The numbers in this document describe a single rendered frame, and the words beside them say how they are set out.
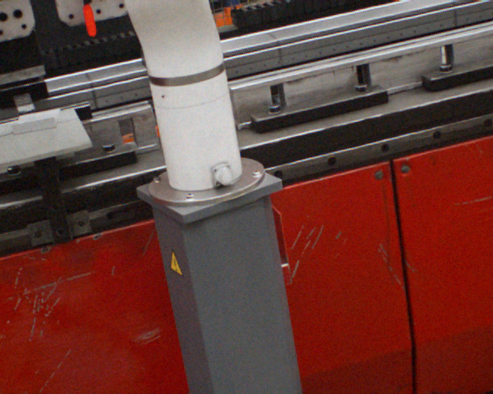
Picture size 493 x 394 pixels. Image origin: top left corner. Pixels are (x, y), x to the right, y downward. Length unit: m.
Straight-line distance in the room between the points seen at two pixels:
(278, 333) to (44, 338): 0.70
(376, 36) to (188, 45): 1.18
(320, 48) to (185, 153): 1.08
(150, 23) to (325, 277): 1.02
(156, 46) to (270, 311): 0.48
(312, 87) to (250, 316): 0.80
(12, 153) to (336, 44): 0.94
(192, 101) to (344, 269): 0.91
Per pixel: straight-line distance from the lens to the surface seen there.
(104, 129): 2.52
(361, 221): 2.60
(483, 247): 2.74
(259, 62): 2.83
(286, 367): 2.01
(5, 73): 2.49
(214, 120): 1.84
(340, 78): 2.62
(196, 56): 1.80
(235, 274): 1.90
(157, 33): 1.78
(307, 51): 2.86
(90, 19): 2.41
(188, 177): 1.86
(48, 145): 2.30
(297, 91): 2.60
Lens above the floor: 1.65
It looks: 21 degrees down
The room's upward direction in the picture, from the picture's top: 10 degrees counter-clockwise
